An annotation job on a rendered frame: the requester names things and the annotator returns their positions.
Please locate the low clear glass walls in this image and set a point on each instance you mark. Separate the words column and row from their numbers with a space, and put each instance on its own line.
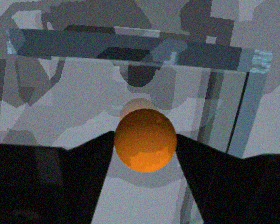
column 221, row 112

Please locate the clear l-shaped low wall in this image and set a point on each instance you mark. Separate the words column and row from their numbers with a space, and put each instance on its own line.
column 158, row 50

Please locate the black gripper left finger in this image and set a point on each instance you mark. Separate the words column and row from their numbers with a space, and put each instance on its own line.
column 75, row 176

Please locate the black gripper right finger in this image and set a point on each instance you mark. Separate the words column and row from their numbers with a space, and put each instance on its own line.
column 226, row 189

